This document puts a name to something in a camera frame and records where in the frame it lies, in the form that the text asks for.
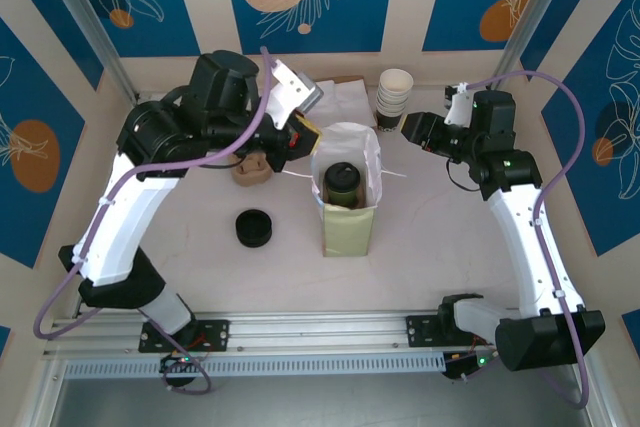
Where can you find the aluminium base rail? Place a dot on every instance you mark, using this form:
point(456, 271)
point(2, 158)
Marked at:
point(320, 332)

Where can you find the white napkin stack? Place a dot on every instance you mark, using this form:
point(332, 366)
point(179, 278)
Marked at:
point(330, 107)
point(355, 102)

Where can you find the stack of paper cups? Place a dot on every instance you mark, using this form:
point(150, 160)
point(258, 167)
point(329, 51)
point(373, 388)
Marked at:
point(395, 97)

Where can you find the stack of cardboard cup carriers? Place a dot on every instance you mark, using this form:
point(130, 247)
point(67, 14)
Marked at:
point(252, 177)

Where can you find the black plastic cup lid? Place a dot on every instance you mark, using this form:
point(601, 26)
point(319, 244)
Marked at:
point(342, 174)

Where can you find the white napkins stack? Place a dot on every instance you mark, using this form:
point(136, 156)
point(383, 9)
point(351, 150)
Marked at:
point(350, 79)

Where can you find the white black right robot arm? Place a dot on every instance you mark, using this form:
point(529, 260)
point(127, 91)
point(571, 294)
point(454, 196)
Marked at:
point(530, 247)

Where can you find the green paper takeout bag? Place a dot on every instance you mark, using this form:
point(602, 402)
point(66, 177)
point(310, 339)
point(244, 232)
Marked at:
point(347, 232)

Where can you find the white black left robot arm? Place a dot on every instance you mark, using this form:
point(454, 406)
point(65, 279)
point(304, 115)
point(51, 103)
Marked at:
point(120, 217)

